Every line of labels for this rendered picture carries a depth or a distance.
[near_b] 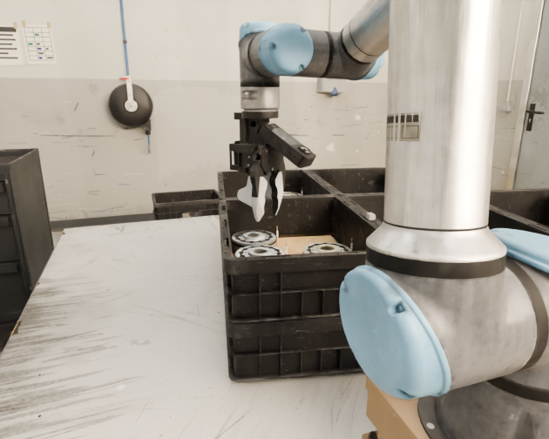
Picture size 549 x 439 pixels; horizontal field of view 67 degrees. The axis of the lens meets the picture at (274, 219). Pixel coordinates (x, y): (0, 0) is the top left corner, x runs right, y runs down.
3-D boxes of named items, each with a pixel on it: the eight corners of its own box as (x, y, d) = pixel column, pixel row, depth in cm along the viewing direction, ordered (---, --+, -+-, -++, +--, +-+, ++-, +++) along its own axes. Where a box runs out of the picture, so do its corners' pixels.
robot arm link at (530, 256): (618, 377, 42) (660, 253, 38) (521, 408, 37) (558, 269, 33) (514, 318, 52) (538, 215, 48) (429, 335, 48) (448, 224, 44)
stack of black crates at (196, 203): (217, 253, 283) (214, 188, 271) (227, 269, 256) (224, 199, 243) (157, 260, 271) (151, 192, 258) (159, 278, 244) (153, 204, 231)
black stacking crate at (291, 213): (403, 317, 70) (410, 253, 66) (227, 331, 66) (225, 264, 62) (336, 240, 107) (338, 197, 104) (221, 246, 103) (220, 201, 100)
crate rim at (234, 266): (410, 265, 67) (412, 251, 66) (224, 275, 63) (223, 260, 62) (338, 204, 105) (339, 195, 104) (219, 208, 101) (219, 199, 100)
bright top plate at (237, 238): (279, 245, 90) (279, 242, 90) (233, 247, 89) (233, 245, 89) (272, 231, 100) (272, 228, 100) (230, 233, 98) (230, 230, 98)
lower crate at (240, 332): (399, 374, 73) (406, 312, 69) (228, 390, 68) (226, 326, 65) (335, 279, 111) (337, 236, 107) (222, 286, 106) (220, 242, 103)
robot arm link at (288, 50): (336, 23, 64) (307, 34, 74) (269, 16, 60) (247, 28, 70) (333, 77, 67) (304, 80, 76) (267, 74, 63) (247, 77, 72)
